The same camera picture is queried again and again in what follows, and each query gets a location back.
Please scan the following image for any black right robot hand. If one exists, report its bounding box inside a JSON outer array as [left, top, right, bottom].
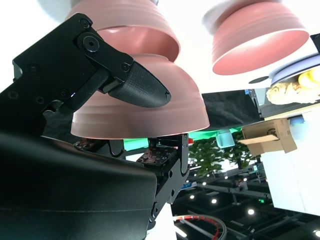
[[0, 12, 190, 240]]

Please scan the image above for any pink plastic bowl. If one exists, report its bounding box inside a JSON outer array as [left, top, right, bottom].
[[211, 0, 310, 76], [63, 0, 181, 62], [70, 52, 210, 140]]

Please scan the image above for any green backdrop screen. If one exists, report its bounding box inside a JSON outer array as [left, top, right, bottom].
[[122, 128, 242, 152]]

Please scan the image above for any green leafy plant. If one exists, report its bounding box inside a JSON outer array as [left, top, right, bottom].
[[188, 129, 261, 178]]

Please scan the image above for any white hanging container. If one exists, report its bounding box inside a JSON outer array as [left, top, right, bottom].
[[216, 131, 236, 148]]

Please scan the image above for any black backdrop cloth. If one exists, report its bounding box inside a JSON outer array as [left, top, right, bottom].
[[201, 88, 262, 130]]

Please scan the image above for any brown cardboard box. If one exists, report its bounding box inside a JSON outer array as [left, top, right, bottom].
[[237, 118, 298, 156]]

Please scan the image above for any white partition panel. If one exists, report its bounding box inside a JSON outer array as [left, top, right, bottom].
[[259, 102, 320, 216]]

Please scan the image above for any beige bread-like item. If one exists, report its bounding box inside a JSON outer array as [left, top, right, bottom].
[[266, 81, 320, 105]]

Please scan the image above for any blue and white round plate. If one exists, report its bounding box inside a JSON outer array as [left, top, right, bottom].
[[268, 57, 320, 85]]

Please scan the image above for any yellow rounded item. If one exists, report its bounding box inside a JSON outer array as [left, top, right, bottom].
[[298, 69, 320, 88]]

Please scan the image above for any red and grey hose loop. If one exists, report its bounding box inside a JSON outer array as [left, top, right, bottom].
[[173, 214, 227, 240]]

